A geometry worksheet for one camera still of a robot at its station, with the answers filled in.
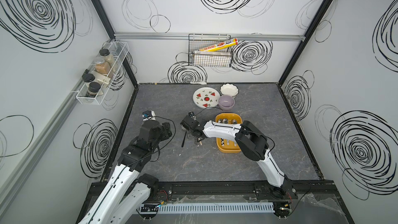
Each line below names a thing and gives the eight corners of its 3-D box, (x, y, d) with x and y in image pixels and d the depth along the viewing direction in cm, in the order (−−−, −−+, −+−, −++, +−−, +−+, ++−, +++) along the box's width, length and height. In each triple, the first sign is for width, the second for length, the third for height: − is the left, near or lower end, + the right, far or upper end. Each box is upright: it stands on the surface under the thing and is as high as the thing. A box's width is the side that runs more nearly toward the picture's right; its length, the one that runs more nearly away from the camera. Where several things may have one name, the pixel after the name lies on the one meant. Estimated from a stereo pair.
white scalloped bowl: (220, 96, 114) (220, 93, 112) (219, 86, 121) (219, 83, 118) (238, 96, 114) (239, 93, 112) (236, 86, 121) (237, 83, 118)
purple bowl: (219, 112, 105) (219, 107, 101) (217, 98, 113) (218, 94, 109) (234, 112, 105) (236, 107, 101) (232, 99, 113) (233, 94, 109)
